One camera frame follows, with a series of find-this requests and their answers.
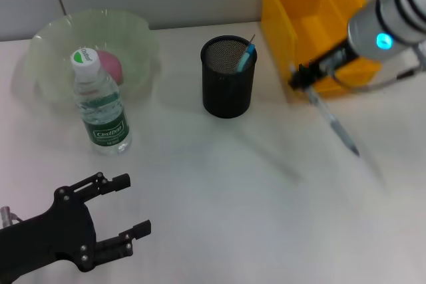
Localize pink peach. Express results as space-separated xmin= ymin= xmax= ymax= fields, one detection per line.
xmin=95 ymin=50 xmax=124 ymax=85

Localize pale green glass fruit bowl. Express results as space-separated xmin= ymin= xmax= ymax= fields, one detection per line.
xmin=25 ymin=8 xmax=161 ymax=104

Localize blue sheathed scissors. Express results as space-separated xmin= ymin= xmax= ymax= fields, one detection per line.
xmin=235 ymin=43 xmax=256 ymax=74

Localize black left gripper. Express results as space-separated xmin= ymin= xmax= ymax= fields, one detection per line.
xmin=0 ymin=172 xmax=152 ymax=284

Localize right gripper cable with plug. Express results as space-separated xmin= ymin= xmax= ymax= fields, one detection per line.
xmin=331 ymin=66 xmax=422 ymax=94

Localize silver white pen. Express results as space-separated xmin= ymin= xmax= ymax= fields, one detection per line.
xmin=289 ymin=64 xmax=361 ymax=158

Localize yellow plastic bin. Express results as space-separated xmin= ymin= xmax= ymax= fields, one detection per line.
xmin=259 ymin=0 xmax=383 ymax=99

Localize black mesh pen holder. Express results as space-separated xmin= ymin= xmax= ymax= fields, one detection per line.
xmin=200 ymin=35 xmax=258 ymax=119

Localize clear green-label water bottle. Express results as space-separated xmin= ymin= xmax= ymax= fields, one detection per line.
xmin=69 ymin=47 xmax=133 ymax=156

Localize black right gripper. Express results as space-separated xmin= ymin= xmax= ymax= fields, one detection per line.
xmin=288 ymin=40 xmax=357 ymax=91

